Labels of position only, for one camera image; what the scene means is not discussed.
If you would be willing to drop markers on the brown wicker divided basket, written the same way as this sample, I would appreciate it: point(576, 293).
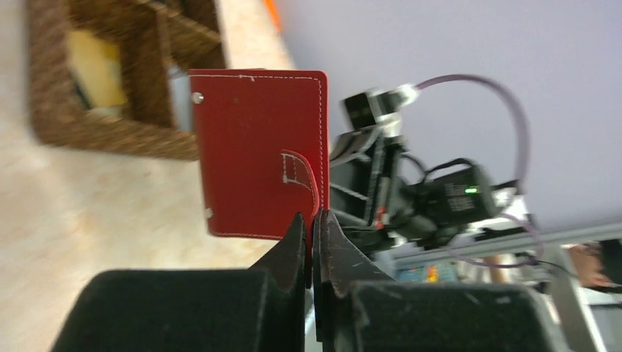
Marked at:
point(151, 37)

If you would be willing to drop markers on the silver cards in basket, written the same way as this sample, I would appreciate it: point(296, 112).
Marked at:
point(181, 97)

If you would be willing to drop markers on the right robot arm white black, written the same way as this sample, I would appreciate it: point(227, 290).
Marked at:
point(448, 197)

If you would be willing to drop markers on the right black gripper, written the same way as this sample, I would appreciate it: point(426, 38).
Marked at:
point(370, 200)

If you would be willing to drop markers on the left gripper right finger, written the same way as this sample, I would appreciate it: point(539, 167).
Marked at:
point(358, 307)

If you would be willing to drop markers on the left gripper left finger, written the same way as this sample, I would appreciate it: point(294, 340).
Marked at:
point(260, 308)

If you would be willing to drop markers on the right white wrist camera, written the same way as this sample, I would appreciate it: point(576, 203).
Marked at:
point(375, 108)

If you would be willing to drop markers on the gold card in basket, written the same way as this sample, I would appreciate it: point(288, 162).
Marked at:
point(95, 65)

